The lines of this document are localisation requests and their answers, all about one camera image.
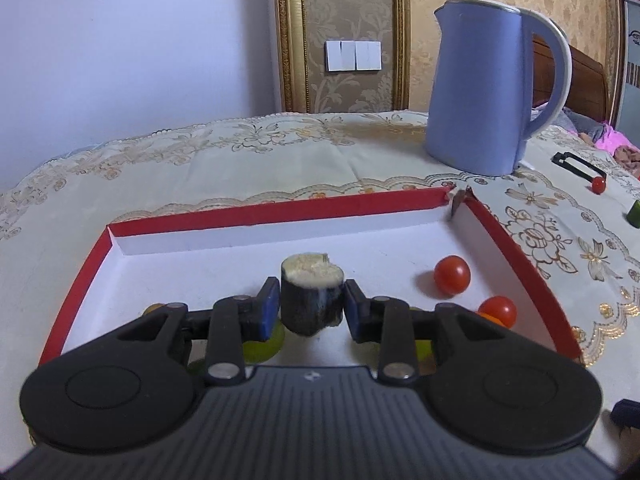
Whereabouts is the dark eggplant piece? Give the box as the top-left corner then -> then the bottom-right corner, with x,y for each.
280,252 -> 346,337

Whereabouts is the blue electric kettle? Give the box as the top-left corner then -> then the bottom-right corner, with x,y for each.
424,0 -> 572,177

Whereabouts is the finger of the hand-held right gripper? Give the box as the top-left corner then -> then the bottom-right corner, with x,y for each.
612,399 -> 640,428

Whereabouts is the grey bedding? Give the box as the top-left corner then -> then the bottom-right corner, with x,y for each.
557,109 -> 606,146

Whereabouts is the red cardboard box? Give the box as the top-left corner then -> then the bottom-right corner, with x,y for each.
39,185 -> 583,366

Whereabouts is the pink cloth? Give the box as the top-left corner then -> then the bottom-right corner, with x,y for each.
602,122 -> 640,181

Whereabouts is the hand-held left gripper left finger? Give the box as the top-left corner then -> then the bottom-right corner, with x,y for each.
107,276 -> 282,386

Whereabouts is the wooden headboard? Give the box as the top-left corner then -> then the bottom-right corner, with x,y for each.
531,35 -> 612,121

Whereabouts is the cream lace tablecloth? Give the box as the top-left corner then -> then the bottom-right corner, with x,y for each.
0,110 -> 640,461

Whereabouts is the white cabinet door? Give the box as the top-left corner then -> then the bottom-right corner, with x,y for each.
612,0 -> 640,136

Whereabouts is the white wall switch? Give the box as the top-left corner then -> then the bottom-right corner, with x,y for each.
324,39 -> 382,72

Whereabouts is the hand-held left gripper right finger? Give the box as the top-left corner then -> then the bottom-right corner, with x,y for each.
343,278 -> 518,386

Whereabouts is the gold wall frame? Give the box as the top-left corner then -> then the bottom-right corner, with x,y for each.
272,0 -> 412,113

